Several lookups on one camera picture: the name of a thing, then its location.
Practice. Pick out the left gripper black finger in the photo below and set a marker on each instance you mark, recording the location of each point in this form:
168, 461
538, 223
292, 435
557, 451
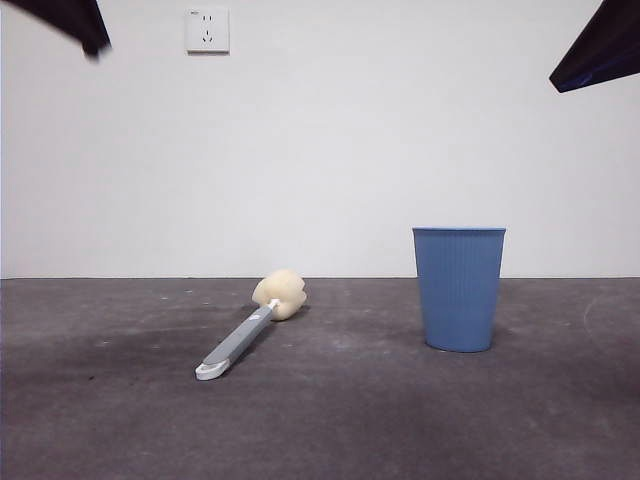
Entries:
75, 20

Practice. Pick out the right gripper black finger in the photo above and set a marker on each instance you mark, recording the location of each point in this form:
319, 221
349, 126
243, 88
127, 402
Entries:
610, 45

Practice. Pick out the white wall socket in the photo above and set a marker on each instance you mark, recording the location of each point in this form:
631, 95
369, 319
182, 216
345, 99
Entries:
208, 30

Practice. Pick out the blue ribbed plastic cup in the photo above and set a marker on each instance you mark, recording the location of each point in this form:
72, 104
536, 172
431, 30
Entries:
460, 295

